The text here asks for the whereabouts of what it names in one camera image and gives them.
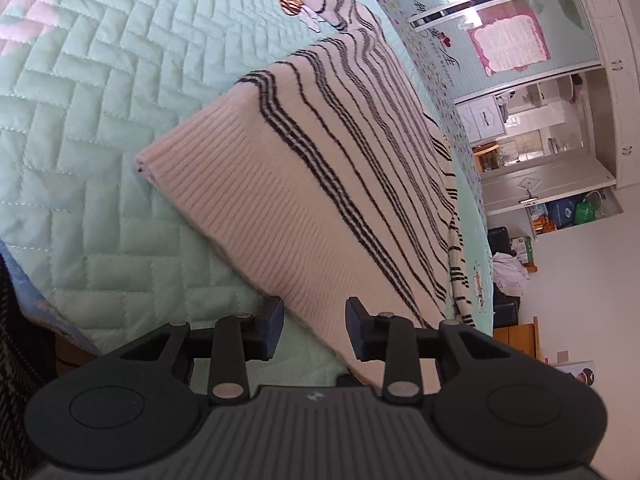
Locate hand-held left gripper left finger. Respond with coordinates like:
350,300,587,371
119,297,284,407

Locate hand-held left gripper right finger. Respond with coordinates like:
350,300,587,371
346,296,501,406

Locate white black-striped knit sweater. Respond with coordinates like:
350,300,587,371
134,0,476,393

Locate white clothes heap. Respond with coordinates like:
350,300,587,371
492,252,530,297

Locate black armchair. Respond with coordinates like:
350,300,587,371
487,227,521,331

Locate wooden desk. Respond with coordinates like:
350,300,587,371
492,316,541,361

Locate green cardboard box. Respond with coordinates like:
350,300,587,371
510,236,533,263

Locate wooden chair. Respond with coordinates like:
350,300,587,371
472,142,501,171

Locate portrait photo print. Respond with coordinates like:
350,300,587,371
555,350,596,386

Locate blue bag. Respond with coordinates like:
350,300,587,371
547,200,576,228

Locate white panel door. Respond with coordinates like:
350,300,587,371
482,160,616,213

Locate white drawer unit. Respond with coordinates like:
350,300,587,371
457,100,506,141

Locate green bag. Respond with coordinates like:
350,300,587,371
572,201,598,226

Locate green quilted bedspread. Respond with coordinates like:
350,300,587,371
0,0,496,401

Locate pink-bordered poster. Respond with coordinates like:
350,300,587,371
467,10,551,77

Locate white sliding-door wardrobe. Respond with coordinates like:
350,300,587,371
350,0,640,191

